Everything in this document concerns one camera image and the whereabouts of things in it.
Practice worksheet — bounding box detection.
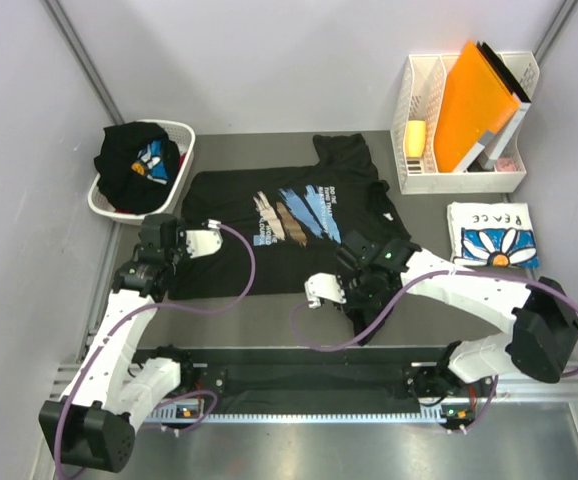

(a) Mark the grey cable duct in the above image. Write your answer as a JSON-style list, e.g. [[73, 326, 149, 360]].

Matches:
[[148, 402, 478, 426]]

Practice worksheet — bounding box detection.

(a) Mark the orange folder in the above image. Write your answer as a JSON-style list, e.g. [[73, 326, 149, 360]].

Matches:
[[433, 41, 521, 173]]

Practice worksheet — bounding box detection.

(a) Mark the yellow sponge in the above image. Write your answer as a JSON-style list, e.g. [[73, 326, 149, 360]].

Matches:
[[404, 120, 427, 158]]

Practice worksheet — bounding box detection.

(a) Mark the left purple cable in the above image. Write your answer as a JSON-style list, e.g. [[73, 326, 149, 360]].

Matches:
[[52, 222, 258, 480]]

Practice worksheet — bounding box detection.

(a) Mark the black daisy print t-shirt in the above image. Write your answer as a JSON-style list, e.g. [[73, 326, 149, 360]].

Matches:
[[94, 122, 181, 215]]

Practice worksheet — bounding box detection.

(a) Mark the purple cable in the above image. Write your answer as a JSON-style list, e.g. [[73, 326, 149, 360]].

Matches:
[[52, 222, 258, 480], [290, 269, 578, 434]]

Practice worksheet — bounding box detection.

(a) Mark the white grey binder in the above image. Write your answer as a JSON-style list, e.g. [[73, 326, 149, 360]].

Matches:
[[467, 101, 532, 172]]

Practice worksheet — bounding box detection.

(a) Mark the aluminium frame rail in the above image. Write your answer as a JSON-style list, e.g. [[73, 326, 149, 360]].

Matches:
[[49, 363, 578, 402]]

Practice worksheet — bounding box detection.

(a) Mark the black brushstroke print t-shirt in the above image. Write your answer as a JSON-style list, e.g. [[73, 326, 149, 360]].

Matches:
[[168, 133, 411, 301]]

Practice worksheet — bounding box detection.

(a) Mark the black folder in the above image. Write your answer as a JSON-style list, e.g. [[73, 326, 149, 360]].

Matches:
[[476, 42, 531, 103]]

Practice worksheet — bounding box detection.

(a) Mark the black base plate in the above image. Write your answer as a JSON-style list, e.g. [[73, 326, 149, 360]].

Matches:
[[133, 347, 500, 415]]

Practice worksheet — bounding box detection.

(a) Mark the white laundry basket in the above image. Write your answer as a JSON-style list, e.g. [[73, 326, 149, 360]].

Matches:
[[87, 119, 196, 225]]

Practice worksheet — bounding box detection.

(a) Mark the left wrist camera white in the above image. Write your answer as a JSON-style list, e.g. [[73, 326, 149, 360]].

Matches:
[[185, 219, 223, 259]]

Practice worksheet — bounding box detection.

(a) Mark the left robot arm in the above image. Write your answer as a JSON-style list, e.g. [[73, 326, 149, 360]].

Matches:
[[39, 214, 196, 478]]

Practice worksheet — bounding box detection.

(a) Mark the white file organizer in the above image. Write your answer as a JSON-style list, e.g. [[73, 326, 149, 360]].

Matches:
[[390, 54, 526, 195]]

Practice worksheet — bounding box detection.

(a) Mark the pink small item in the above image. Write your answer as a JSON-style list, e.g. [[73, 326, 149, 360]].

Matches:
[[495, 157, 516, 172]]

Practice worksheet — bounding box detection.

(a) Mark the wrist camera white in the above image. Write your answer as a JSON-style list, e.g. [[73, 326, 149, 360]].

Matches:
[[304, 273, 346, 309], [185, 219, 223, 259]]

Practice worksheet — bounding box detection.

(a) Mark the dark grey table mat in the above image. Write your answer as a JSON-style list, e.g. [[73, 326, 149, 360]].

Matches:
[[82, 130, 560, 363]]

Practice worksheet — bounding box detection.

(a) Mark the folded white daisy t-shirt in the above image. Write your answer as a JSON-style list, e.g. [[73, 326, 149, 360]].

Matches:
[[447, 202, 540, 269]]

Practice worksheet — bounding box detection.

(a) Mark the red t-shirt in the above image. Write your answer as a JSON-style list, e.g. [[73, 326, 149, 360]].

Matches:
[[178, 152, 193, 172]]

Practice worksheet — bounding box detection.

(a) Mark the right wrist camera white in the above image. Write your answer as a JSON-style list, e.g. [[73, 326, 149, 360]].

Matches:
[[304, 273, 346, 309]]

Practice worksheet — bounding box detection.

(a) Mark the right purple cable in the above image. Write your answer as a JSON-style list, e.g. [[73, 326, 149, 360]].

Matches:
[[290, 269, 578, 434]]

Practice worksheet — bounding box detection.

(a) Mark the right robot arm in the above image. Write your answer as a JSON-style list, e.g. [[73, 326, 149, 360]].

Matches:
[[335, 232, 578, 396]]

